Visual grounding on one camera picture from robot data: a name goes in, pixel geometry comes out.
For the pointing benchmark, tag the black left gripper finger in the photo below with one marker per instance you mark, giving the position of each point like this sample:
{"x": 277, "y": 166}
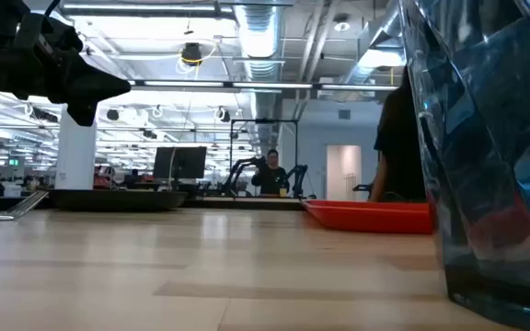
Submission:
{"x": 90, "y": 85}
{"x": 83, "y": 114}

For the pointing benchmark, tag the black ribbed cup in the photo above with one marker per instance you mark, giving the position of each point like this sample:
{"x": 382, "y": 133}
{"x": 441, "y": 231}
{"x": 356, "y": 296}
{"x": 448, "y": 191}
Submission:
{"x": 499, "y": 138}

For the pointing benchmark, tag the black background robot arm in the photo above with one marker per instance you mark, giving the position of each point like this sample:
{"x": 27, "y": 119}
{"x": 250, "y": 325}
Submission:
{"x": 298, "y": 179}
{"x": 239, "y": 172}

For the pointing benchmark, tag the yellow cup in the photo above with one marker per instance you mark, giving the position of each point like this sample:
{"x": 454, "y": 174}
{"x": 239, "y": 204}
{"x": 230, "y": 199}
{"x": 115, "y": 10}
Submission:
{"x": 283, "y": 192}

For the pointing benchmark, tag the red plastic tray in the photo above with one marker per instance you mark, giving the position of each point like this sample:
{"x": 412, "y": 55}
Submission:
{"x": 371, "y": 220}

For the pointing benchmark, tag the white pillar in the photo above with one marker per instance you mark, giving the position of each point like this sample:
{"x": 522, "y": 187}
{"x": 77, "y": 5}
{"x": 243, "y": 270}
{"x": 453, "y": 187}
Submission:
{"x": 75, "y": 151}

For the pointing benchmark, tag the black ceiling-mounted device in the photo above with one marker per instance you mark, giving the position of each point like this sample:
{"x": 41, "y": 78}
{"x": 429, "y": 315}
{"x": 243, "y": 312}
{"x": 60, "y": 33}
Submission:
{"x": 192, "y": 54}

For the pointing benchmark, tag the black computer monitor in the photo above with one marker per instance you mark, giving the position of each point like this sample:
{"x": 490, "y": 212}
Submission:
{"x": 180, "y": 163}

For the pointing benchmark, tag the long ceiling light strip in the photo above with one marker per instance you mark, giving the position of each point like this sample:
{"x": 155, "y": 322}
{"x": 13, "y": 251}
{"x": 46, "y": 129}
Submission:
{"x": 265, "y": 85}

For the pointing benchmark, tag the seated person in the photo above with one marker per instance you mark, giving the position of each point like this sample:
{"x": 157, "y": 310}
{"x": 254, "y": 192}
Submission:
{"x": 270, "y": 177}

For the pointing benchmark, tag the white door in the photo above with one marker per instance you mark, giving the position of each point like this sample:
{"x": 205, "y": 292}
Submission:
{"x": 343, "y": 172}

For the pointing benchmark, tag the standing person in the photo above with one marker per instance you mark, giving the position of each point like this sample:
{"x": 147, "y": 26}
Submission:
{"x": 400, "y": 151}

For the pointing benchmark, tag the silver ceiling air duct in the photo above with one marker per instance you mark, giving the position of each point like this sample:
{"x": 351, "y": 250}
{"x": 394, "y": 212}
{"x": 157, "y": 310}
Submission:
{"x": 258, "y": 32}

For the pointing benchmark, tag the black background rig frame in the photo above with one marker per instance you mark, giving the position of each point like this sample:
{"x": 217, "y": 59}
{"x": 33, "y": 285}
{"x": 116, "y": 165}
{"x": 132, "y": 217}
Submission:
{"x": 263, "y": 121}

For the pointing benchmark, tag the black aluminium table frame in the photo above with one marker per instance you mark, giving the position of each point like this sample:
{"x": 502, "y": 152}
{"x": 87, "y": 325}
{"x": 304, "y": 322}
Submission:
{"x": 246, "y": 205}

